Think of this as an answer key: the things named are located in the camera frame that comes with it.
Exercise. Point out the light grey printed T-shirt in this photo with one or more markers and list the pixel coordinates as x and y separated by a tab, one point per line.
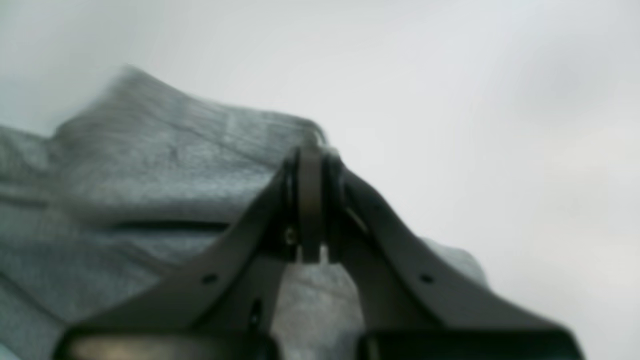
123	193

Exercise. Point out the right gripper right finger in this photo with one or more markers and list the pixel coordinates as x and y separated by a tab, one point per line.
415	305

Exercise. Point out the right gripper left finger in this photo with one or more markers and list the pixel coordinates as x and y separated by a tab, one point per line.
220	305

